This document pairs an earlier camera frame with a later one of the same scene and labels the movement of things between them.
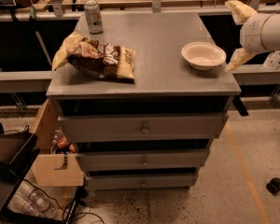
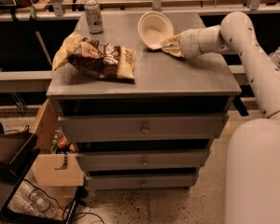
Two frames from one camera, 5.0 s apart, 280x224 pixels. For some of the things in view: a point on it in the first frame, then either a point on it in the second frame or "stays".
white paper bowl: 203,55 → 155,27
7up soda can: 93,17 stays
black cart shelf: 12,156 stays
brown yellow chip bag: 97,58 stays
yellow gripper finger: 240,11 → 173,40
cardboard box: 44,167 stays
